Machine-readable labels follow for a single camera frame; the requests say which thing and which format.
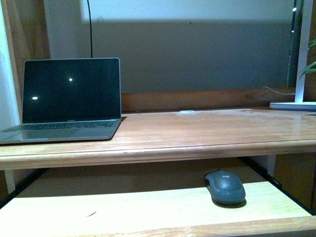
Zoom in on dark grey computer mouse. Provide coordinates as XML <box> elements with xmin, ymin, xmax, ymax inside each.
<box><xmin>204</xmin><ymin>170</ymin><xmax>246</xmax><ymax>205</ymax></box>

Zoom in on wooden desk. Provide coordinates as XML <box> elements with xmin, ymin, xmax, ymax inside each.
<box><xmin>0</xmin><ymin>0</ymin><xmax>316</xmax><ymax>210</ymax></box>

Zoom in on white round desk grommet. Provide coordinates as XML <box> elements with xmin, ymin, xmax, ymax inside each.
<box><xmin>179</xmin><ymin>110</ymin><xmax>195</xmax><ymax>115</ymax></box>

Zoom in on wooden pull-out keyboard tray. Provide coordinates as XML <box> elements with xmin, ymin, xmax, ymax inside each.
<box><xmin>0</xmin><ymin>168</ymin><xmax>316</xmax><ymax>237</ymax></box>

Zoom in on silver laptop with dark screen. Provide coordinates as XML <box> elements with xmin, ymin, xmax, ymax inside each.
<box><xmin>0</xmin><ymin>58</ymin><xmax>121</xmax><ymax>144</ymax></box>

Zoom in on white desk lamp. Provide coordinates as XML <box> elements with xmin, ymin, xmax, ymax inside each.
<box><xmin>270</xmin><ymin>0</ymin><xmax>316</xmax><ymax>112</ymax></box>

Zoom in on green plant leaves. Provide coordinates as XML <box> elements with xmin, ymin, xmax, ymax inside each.
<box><xmin>299</xmin><ymin>39</ymin><xmax>316</xmax><ymax>79</ymax></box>

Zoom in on white cable on desk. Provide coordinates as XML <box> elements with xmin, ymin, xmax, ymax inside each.
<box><xmin>262</xmin><ymin>86</ymin><xmax>296</xmax><ymax>96</ymax></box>

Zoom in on black cable on wall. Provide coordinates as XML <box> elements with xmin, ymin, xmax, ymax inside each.
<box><xmin>86</xmin><ymin>0</ymin><xmax>94</xmax><ymax>59</ymax></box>

